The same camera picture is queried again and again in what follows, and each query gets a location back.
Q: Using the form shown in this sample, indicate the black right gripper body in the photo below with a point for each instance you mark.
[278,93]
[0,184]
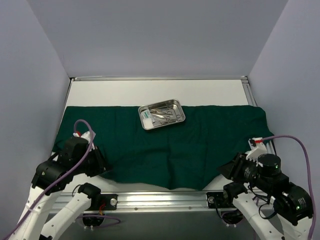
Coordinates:
[237,166]

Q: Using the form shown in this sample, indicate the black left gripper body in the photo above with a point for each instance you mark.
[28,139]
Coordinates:
[99,160]

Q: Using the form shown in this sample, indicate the dark green surgical cloth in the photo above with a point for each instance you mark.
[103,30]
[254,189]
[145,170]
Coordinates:
[182,155]

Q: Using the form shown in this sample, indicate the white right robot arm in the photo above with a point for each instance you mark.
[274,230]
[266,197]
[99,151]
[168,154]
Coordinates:
[276,208]

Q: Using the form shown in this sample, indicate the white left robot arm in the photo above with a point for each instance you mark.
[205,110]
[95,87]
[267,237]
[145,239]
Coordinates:
[51,177]

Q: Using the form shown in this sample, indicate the steel surgical scissors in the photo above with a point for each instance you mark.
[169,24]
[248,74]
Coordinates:
[165,117]

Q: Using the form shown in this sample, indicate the steel surgical forceps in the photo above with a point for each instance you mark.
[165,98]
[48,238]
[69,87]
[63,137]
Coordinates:
[161,109]

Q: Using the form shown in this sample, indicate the white gauze packet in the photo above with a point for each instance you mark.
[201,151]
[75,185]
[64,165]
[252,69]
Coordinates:
[147,119]

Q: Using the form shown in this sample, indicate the stainless steel instrument tray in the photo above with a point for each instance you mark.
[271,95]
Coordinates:
[172,103]

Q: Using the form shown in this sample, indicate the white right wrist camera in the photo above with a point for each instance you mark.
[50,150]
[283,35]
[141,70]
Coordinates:
[257,148]

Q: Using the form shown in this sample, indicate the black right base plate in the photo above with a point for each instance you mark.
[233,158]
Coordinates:
[217,199]

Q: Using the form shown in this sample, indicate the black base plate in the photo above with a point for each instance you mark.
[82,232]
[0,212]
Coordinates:
[107,202]
[217,199]

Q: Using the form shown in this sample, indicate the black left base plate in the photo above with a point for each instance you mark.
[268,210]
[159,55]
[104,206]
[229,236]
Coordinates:
[107,202]

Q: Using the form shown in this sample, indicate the aluminium front frame rail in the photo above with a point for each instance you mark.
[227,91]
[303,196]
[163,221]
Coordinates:
[158,202]

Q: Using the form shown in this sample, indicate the aluminium frame rail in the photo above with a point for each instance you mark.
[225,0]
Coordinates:
[154,78]
[158,202]

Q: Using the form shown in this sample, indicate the aluminium back frame rail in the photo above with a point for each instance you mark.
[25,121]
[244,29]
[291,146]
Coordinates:
[154,78]

